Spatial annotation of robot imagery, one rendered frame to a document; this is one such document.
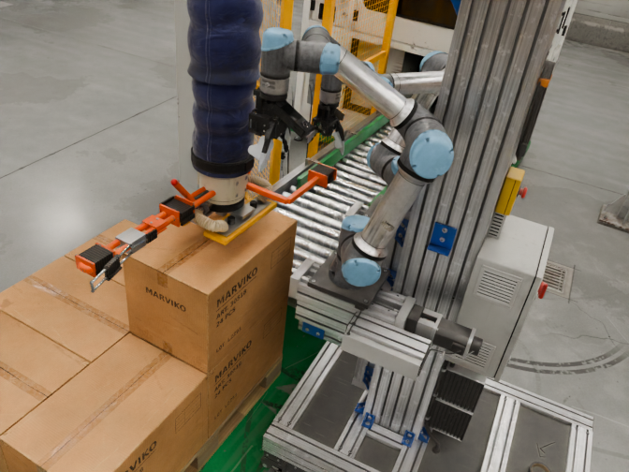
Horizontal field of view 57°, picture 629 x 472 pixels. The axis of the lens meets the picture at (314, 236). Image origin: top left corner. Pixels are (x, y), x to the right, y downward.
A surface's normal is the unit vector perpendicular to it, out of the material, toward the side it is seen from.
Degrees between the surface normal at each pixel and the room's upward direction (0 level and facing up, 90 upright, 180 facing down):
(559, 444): 0
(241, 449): 0
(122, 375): 0
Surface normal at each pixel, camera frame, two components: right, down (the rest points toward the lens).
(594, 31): -0.43, 0.47
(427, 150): 0.06, 0.46
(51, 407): 0.11, -0.82
